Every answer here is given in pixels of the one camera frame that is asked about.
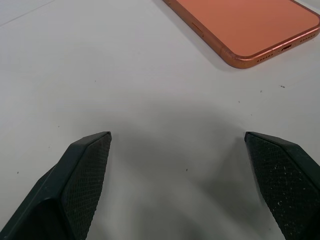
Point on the orange smartphone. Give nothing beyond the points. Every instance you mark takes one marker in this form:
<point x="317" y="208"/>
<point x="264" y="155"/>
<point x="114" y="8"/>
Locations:
<point x="250" y="22"/>

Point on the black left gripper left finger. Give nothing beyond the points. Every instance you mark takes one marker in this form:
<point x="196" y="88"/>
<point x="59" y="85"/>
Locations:
<point x="75" y="185"/>

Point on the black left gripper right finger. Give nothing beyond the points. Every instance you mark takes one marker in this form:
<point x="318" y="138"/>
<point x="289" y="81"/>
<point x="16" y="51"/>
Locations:
<point x="287" y="180"/>

